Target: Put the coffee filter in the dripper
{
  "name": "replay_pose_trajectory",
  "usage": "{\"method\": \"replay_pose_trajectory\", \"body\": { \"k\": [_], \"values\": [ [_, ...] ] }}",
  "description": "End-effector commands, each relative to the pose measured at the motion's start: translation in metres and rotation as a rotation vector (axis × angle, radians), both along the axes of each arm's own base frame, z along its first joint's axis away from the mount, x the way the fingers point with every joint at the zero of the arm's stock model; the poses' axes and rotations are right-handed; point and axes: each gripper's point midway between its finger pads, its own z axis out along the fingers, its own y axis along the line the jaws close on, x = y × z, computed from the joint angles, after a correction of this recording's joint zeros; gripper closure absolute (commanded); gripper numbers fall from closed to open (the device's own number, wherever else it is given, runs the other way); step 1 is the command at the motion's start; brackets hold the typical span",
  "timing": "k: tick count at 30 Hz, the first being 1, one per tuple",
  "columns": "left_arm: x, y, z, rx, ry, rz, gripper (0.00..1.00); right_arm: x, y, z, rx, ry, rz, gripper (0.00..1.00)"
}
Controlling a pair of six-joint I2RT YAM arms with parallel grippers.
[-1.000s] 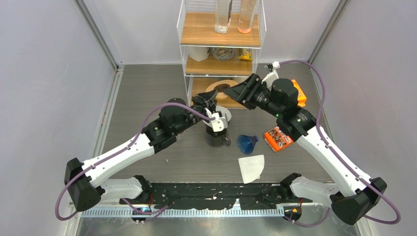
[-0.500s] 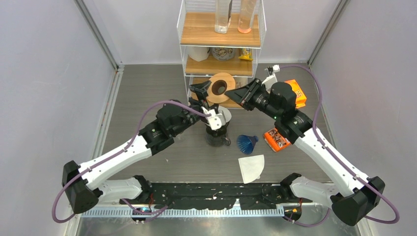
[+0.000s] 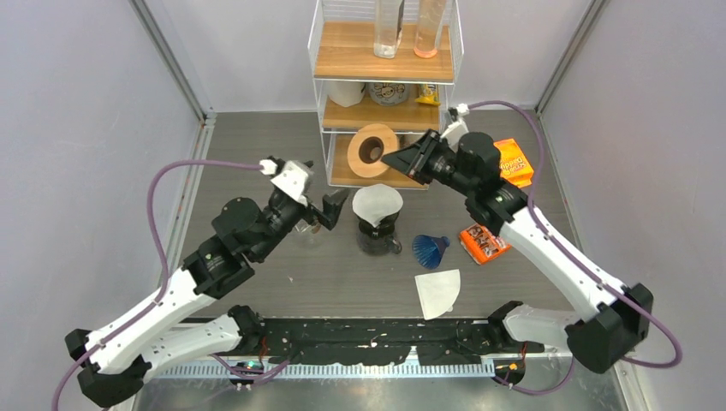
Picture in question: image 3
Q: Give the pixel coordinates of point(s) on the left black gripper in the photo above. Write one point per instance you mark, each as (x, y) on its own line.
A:
(330, 204)

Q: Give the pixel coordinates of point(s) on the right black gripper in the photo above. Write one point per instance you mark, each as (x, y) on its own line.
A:
(413, 161)

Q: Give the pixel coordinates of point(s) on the white paper coffee filter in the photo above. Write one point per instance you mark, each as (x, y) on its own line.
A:
(374, 203)

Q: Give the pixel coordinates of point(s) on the brown tape roll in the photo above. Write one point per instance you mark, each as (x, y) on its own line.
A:
(367, 147)

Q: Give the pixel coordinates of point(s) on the dark green coffee dripper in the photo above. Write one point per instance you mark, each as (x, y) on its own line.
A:
(385, 227)

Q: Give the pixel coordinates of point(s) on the blue plastic funnel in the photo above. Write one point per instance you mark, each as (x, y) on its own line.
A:
(429, 250)

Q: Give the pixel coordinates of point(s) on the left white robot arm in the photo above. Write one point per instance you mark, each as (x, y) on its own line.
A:
(117, 360)

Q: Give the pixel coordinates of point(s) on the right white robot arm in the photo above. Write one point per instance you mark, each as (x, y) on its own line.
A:
(609, 318)

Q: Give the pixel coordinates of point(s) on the grey glass coffee server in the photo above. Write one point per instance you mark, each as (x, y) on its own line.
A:
(378, 243)

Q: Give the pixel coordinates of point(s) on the clear glass beaker brown band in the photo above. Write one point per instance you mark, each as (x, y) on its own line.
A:
(307, 233)

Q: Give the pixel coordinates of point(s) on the yellow snack packet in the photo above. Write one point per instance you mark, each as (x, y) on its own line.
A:
(428, 94)

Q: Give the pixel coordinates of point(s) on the cartoon printed round tin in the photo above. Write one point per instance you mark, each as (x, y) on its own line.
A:
(388, 93)

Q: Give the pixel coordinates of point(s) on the white jug on shelf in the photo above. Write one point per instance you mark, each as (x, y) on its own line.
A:
(346, 93)

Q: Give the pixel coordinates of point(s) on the orange yellow box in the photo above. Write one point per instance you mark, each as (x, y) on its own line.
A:
(514, 165)

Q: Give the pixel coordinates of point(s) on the orange snack packet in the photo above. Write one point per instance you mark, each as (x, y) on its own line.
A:
(481, 244)

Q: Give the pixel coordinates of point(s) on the clear glass bottle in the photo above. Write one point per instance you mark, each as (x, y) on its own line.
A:
(387, 27)

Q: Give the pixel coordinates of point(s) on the clear pink bottom bottle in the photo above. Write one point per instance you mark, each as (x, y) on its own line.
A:
(429, 27)

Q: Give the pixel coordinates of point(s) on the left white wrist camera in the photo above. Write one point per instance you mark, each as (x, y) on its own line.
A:
(294, 179)

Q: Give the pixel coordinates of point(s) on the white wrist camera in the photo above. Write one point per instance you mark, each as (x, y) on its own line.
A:
(294, 179)
(457, 127)

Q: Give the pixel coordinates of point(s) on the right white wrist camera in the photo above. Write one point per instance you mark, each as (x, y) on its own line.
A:
(457, 127)

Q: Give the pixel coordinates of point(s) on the white wire wooden shelf rack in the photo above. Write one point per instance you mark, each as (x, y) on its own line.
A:
(367, 104)

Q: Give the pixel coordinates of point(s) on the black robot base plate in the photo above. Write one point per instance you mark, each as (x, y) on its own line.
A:
(378, 342)

